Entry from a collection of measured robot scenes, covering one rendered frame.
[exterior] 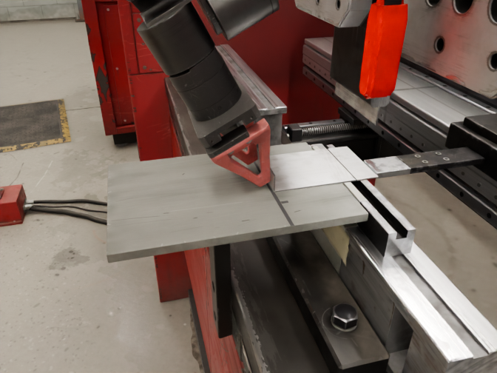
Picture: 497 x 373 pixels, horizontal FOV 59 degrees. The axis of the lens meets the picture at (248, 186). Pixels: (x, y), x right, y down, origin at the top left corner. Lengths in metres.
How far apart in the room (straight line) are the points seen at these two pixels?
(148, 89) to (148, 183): 0.83
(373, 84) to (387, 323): 0.24
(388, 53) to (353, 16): 0.12
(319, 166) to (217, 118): 0.16
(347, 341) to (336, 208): 0.13
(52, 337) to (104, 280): 0.31
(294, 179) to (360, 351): 0.20
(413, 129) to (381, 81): 0.52
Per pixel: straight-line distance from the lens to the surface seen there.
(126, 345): 1.68
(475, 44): 0.29
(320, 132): 1.02
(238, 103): 0.45
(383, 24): 0.31
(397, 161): 0.58
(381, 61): 0.32
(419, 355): 0.43
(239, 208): 0.47
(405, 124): 0.86
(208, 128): 0.44
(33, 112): 3.78
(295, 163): 0.55
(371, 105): 0.47
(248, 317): 0.52
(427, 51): 0.33
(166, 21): 0.42
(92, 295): 1.89
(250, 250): 0.61
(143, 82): 1.33
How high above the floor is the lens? 1.26
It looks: 31 degrees down
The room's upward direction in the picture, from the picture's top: straight up
